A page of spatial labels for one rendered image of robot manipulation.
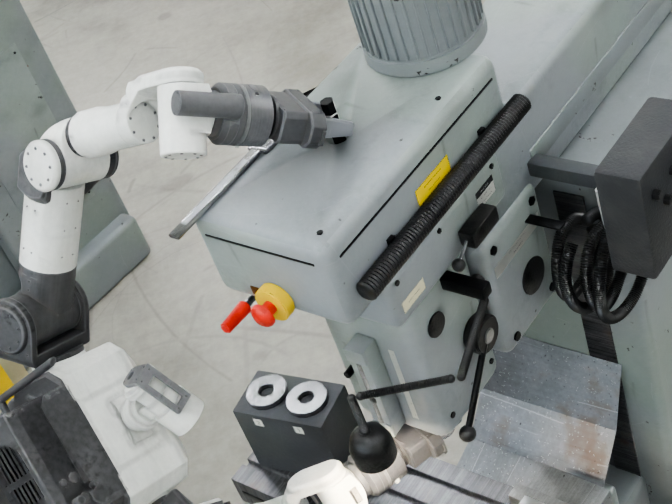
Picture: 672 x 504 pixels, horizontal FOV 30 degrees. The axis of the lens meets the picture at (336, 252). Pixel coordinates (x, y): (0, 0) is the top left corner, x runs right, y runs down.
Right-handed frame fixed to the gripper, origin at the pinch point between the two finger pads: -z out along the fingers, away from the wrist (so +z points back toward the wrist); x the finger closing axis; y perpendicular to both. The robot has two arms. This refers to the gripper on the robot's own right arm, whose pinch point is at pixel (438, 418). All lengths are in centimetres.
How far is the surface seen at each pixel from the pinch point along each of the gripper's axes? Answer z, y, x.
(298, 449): 15.9, 24.2, 36.8
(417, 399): 6.7, -17.7, -8.9
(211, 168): -72, 123, 288
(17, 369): 48, 62, 165
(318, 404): 8.9, 13.6, 33.7
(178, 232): 29, -66, 2
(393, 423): 10.9, -12.9, -5.7
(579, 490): -17.0, 26.3, -13.4
